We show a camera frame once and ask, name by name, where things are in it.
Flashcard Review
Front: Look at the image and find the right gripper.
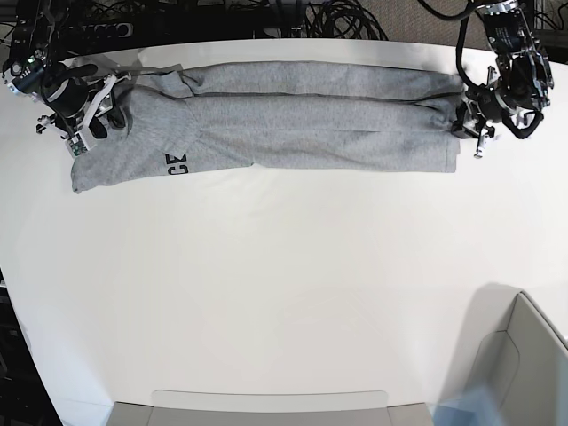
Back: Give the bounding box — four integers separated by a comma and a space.
35, 63, 131, 142

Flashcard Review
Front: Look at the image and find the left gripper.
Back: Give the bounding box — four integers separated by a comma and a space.
451, 81, 503, 159

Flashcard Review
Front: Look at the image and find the grey T-shirt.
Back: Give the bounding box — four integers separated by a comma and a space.
71, 62, 462, 193

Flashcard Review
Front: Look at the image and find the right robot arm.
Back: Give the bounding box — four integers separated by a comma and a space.
2, 1, 131, 157

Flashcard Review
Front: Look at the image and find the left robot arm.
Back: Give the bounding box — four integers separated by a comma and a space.
420, 1, 554, 159

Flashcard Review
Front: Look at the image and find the grey bin at right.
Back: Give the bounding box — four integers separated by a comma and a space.
460, 291, 567, 425

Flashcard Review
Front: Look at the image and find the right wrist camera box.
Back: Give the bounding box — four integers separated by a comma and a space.
66, 132, 97, 158

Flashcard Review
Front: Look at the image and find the coiled black cable bundle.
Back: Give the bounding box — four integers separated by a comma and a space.
301, 0, 387, 41

